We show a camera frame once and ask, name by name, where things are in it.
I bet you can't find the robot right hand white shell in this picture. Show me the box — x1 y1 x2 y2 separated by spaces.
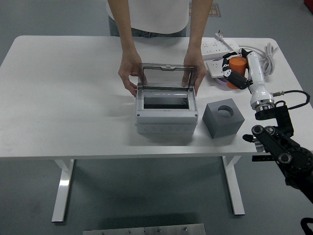
221 48 273 106

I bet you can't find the person's right hand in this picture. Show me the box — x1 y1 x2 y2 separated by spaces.
118 51 148 97

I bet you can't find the person's left hand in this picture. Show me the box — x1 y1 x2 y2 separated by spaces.
181 50 208 96

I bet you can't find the orange cylinder battery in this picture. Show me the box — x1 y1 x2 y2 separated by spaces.
226 56 247 89

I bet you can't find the smoky transparent box lid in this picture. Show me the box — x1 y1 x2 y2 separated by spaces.
138 62 198 93

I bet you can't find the grey plastic enclosure box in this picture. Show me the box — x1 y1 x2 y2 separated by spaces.
135 83 199 135

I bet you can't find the white power strip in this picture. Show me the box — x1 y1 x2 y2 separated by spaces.
201 40 241 61

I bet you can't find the purple round dish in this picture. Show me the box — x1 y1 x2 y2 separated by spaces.
212 57 232 88

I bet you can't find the brown floor sign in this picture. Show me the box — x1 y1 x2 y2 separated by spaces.
188 2 222 18

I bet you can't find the grey cube holder block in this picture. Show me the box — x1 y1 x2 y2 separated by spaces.
202 98 245 140

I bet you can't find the person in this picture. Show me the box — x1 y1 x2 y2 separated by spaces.
105 0 190 38

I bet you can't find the black table control panel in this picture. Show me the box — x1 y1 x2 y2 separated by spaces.
252 156 277 162

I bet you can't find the white table leg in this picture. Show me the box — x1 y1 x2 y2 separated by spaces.
222 156 246 216
51 159 75 223

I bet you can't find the white wall socket panel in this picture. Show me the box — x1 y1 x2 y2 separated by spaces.
206 60 232 78

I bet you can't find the white power cord with plug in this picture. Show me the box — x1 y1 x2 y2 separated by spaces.
214 30 279 76

